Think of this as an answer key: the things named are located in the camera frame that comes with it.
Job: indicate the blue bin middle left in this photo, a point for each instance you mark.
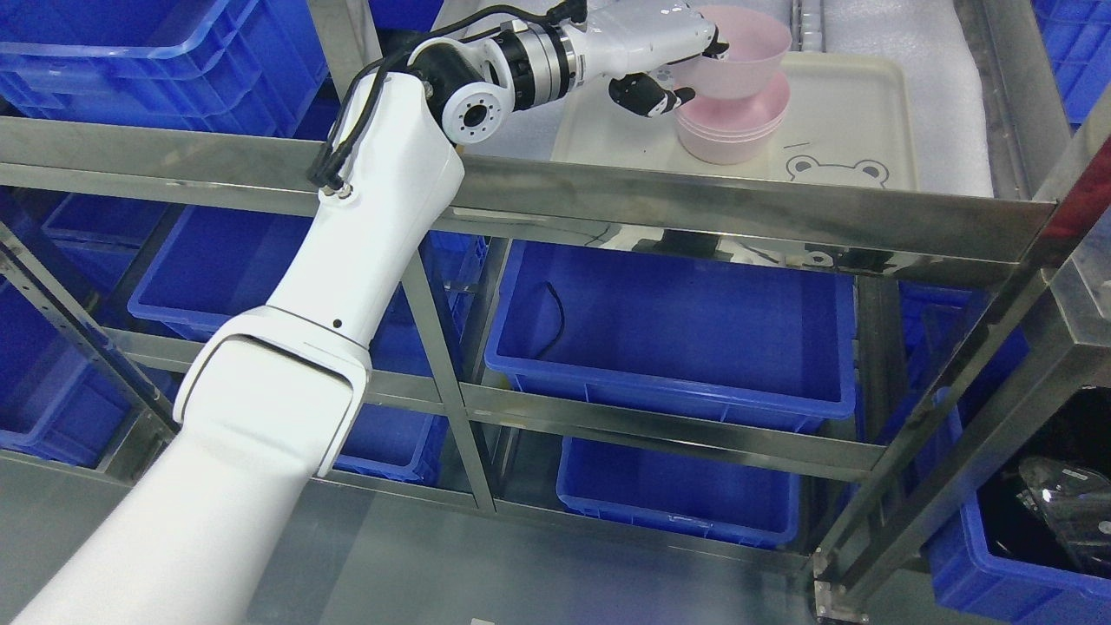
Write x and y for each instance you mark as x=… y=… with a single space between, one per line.
x=219 y=262

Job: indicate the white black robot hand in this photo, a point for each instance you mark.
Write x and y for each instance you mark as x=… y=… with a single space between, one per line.
x=623 y=43

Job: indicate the blue bin bottom centre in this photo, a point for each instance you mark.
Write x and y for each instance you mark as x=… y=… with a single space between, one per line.
x=692 y=496

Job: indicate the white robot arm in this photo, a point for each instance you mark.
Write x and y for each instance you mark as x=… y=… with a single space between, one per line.
x=268 y=402

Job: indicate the blue bin with helmet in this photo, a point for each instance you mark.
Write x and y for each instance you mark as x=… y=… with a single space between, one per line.
x=997 y=558

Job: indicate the stacked pink bowls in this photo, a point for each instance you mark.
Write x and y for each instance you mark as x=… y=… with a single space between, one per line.
x=729 y=132

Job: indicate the cream bear tray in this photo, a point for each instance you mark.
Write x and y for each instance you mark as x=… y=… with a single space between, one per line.
x=843 y=119

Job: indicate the pink ikea bowl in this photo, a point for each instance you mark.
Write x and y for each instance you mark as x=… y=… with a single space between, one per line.
x=756 y=45

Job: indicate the blue bin upper left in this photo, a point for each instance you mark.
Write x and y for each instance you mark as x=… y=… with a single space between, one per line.
x=235 y=67

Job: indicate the large blue bin centre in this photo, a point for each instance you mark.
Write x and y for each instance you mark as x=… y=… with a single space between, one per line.
x=769 y=347

